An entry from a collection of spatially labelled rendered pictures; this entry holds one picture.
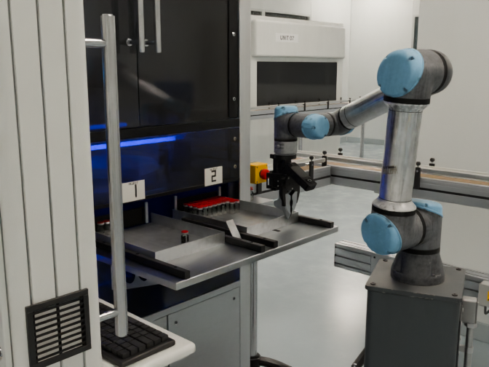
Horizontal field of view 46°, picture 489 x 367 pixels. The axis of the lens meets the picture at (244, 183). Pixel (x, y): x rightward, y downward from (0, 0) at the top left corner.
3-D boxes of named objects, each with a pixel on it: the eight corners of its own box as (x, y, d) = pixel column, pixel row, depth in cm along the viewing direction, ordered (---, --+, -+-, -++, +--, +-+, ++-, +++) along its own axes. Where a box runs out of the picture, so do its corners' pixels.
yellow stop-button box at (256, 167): (241, 181, 222) (241, 163, 221) (254, 179, 227) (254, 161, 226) (256, 184, 217) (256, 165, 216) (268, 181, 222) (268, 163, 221)
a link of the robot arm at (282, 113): (287, 107, 178) (268, 105, 185) (286, 143, 180) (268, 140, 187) (305, 105, 183) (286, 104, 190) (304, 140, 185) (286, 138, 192)
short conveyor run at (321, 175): (233, 211, 225) (233, 171, 222) (205, 204, 235) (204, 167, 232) (333, 185, 274) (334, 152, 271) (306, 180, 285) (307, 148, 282)
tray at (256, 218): (172, 219, 199) (172, 209, 198) (225, 205, 218) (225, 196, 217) (247, 238, 177) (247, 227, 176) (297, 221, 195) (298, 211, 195)
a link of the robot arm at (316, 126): (338, 113, 177) (312, 111, 186) (313, 114, 170) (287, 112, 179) (338, 138, 179) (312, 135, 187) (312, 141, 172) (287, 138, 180)
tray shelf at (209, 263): (69, 249, 172) (69, 243, 172) (233, 207, 223) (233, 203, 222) (176, 290, 140) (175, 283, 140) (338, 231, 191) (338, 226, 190)
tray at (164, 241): (84, 239, 175) (83, 228, 175) (152, 223, 194) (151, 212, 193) (155, 264, 153) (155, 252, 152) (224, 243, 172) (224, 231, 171)
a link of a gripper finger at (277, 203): (276, 216, 193) (276, 188, 192) (291, 219, 190) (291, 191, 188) (271, 218, 191) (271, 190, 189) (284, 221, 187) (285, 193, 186)
